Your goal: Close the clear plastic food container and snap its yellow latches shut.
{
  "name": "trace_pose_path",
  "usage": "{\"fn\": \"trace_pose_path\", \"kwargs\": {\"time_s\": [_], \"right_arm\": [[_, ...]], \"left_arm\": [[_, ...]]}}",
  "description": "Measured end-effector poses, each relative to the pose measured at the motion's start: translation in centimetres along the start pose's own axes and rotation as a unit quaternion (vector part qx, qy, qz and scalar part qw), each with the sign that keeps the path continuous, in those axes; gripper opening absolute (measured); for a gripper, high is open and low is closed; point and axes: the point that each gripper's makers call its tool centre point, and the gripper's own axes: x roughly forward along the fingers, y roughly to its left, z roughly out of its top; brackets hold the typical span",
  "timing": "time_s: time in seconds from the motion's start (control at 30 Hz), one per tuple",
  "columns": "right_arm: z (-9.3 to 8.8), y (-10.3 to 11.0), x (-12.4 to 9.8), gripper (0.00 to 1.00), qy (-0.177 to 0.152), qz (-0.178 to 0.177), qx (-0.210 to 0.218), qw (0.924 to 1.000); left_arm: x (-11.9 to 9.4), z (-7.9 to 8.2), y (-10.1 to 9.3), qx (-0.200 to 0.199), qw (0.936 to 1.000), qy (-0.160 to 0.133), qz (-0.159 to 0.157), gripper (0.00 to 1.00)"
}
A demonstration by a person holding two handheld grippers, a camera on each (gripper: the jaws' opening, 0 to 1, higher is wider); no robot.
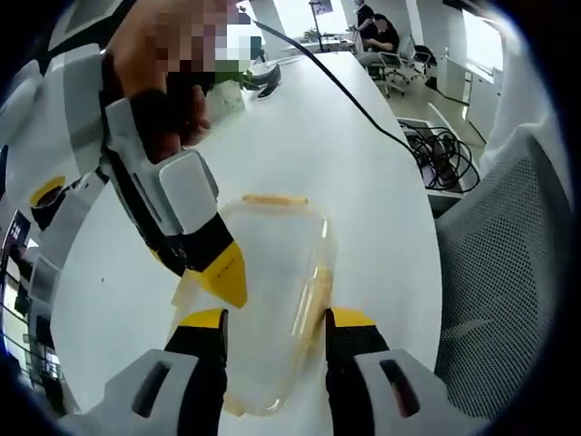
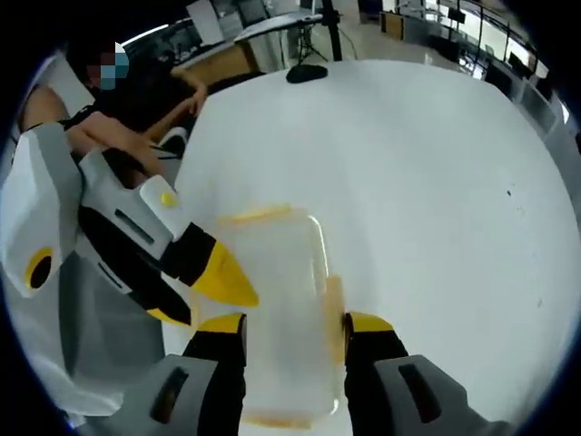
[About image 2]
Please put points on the white table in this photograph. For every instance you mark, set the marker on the white table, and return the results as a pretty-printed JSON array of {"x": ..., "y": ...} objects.
[{"x": 272, "y": 25}]

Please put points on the clear plastic container yellow buckles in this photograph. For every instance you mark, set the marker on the clear plastic container yellow buckles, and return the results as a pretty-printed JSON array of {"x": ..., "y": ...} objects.
[{"x": 290, "y": 318}]

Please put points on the wooden cabinet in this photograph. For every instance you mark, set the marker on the wooden cabinet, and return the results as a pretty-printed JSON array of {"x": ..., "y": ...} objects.
[{"x": 392, "y": 22}]

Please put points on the black computer mouse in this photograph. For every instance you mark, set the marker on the black computer mouse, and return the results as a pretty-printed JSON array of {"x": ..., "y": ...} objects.
[{"x": 306, "y": 73}]

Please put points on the grey desk partition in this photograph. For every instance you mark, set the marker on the grey desk partition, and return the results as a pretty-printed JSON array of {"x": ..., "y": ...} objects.
[{"x": 540, "y": 109}]

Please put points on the black tripod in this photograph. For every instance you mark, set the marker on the black tripod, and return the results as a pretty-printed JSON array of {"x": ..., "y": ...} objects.
[{"x": 335, "y": 36}]

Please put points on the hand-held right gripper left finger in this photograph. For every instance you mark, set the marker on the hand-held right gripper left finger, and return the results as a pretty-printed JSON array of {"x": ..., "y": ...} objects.
[{"x": 199, "y": 386}]

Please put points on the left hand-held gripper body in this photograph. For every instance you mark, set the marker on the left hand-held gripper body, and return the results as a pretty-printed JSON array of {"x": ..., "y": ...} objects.
[{"x": 41, "y": 200}]

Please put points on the person's head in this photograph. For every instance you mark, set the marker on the person's head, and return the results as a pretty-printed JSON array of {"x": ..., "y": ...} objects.
[{"x": 86, "y": 68}]

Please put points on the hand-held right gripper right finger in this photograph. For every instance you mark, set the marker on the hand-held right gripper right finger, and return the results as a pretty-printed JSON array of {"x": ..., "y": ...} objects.
[{"x": 390, "y": 386}]

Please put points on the wooden desk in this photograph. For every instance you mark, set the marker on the wooden desk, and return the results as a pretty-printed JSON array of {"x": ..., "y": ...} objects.
[{"x": 218, "y": 59}]

